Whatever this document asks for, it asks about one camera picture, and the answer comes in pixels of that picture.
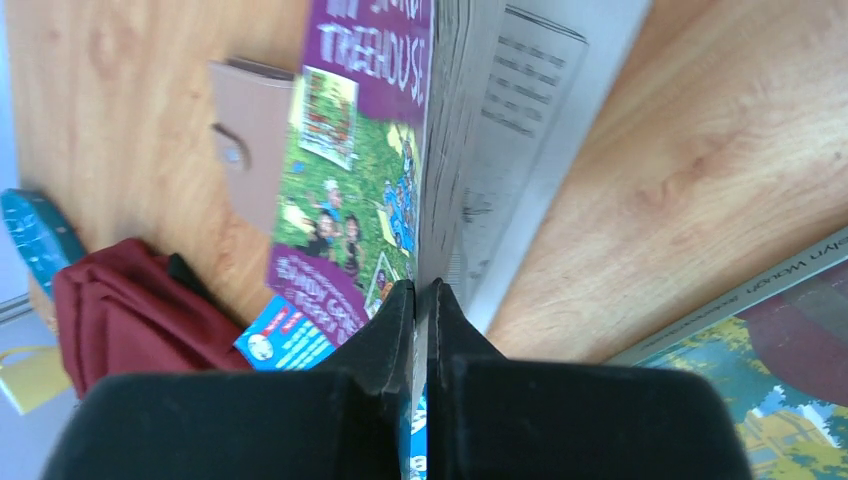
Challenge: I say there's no red backpack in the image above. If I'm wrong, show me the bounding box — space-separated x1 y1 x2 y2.
53 238 250 398

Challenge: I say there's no yellow mug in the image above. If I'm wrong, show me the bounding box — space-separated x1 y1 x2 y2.
1 346 71 416

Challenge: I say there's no blue comic book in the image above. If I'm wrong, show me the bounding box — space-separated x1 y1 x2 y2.
233 296 428 479

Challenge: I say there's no brown leather wallet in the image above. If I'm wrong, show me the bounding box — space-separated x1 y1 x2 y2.
207 57 296 234

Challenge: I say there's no yellow illustrated book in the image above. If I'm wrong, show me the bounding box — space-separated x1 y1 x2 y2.
612 230 847 479

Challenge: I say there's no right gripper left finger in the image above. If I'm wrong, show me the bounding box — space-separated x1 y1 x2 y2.
43 280 415 479

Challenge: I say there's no purple treehouse book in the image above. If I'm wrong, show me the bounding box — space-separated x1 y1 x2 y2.
267 1 652 337

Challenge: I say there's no blue polka dot plate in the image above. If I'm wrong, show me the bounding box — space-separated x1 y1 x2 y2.
1 188 87 301

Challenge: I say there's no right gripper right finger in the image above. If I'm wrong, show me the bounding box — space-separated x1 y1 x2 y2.
427 281 752 479

